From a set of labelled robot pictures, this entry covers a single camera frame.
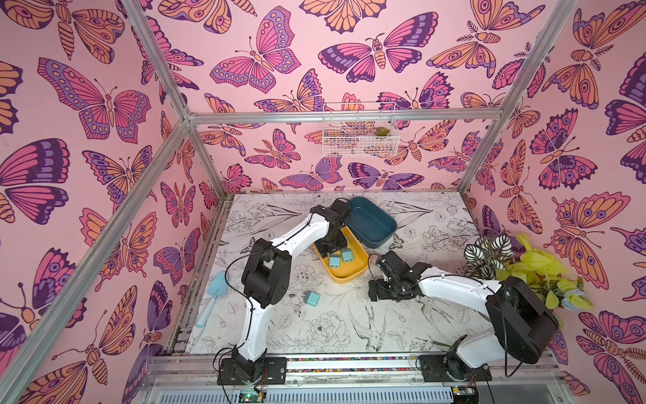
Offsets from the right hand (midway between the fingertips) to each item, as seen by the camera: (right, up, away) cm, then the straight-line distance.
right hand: (380, 291), depth 89 cm
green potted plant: (+30, +14, -17) cm, 38 cm away
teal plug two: (-11, +12, +9) cm, 18 cm away
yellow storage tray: (-11, +9, +6) cm, 16 cm away
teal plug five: (-24, -2, -3) cm, 24 cm away
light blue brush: (-59, +1, +4) cm, 59 cm away
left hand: (-13, +15, +4) cm, 20 cm away
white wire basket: (-6, +60, +7) cm, 60 cm away
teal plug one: (-16, +10, +6) cm, 19 cm away
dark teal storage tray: (0, +23, +23) cm, 33 cm away
